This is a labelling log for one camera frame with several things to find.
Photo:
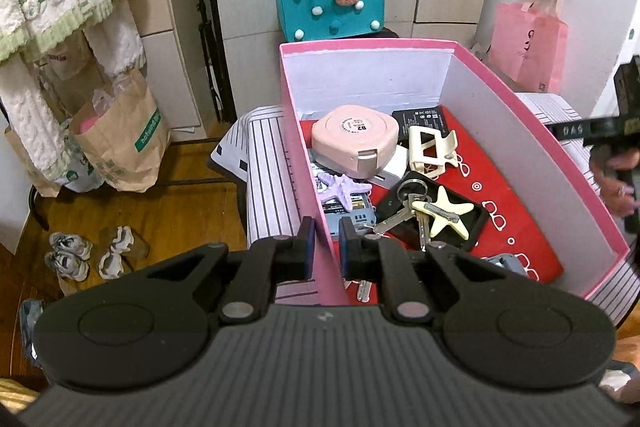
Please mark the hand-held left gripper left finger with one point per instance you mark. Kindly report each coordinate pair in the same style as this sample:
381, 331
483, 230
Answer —
307, 242

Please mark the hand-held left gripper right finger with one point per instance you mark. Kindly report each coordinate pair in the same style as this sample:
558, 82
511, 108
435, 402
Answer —
346, 239

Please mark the large grey rectangular case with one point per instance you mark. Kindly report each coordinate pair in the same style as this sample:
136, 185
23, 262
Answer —
356, 218

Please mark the purple star hair clip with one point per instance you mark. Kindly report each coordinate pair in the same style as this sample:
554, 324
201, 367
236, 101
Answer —
342, 192

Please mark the silver key bunch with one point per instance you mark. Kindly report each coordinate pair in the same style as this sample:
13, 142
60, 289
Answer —
395, 221

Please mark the black charger cradle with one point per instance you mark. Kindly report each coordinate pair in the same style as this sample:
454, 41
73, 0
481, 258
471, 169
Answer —
390, 207

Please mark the white power adapter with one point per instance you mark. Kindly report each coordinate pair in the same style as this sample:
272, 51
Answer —
397, 162

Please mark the pink tape measure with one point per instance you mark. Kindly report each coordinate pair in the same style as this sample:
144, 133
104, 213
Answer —
345, 142

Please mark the yellow star hair clip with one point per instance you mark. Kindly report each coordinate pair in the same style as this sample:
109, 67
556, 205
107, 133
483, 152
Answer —
445, 212

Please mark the cream hair claw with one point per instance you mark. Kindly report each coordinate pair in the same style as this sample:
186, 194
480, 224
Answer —
425, 164

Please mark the black battery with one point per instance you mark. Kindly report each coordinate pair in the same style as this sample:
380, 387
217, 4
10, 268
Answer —
425, 117

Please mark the small grey labelled device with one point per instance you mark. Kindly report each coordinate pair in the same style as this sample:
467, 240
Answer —
505, 263

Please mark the pink cardboard box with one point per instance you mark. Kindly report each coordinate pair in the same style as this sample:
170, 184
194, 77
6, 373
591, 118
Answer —
400, 77

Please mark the person's right hand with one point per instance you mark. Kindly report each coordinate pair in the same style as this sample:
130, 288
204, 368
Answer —
617, 192

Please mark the striped tablecloth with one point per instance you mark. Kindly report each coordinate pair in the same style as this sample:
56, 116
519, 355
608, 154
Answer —
265, 187

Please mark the pink shopping bag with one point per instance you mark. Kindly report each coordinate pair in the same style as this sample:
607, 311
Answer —
530, 47

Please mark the white brown shoes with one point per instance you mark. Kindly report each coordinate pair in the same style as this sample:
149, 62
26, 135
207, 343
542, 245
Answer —
122, 252

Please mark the brown paper bag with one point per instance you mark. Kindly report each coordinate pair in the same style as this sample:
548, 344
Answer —
30, 177
125, 142

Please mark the black suitcase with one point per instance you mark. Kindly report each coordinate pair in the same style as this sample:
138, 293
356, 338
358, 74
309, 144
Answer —
385, 33

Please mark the beige cabinet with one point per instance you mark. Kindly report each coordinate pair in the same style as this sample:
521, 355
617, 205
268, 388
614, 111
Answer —
170, 57

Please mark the green white plastic bag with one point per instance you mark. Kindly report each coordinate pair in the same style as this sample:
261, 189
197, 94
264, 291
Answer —
75, 167

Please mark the black clothes rack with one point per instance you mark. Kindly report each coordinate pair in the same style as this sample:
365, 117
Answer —
35, 213

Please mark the dark cloth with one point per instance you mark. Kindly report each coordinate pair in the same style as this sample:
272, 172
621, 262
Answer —
30, 312

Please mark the fluffy white pajama pants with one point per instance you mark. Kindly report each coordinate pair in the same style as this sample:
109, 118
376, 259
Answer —
20, 107

